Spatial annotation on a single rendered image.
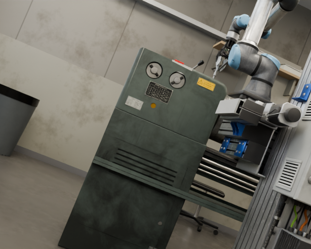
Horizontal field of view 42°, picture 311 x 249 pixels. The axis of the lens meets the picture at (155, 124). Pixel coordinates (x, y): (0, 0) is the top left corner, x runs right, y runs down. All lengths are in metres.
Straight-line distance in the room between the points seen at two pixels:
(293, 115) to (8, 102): 3.49
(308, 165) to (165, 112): 1.06
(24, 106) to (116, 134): 2.42
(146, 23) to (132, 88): 3.22
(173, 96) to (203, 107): 0.19
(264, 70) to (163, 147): 0.75
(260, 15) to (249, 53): 0.21
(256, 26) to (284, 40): 3.94
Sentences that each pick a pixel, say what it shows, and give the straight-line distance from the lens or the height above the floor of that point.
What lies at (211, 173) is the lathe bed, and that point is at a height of 0.72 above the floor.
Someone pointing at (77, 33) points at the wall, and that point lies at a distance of 5.51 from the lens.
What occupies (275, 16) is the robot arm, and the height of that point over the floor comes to 1.67.
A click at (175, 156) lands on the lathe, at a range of 2.45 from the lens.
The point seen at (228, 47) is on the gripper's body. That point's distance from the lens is 2.63.
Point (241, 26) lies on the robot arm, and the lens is 2.60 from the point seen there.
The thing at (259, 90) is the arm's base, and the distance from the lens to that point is 2.12.
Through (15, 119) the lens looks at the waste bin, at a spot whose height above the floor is 0.42.
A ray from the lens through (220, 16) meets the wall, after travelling 5.84.
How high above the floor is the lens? 0.75
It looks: 3 degrees up
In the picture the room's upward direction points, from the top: 22 degrees clockwise
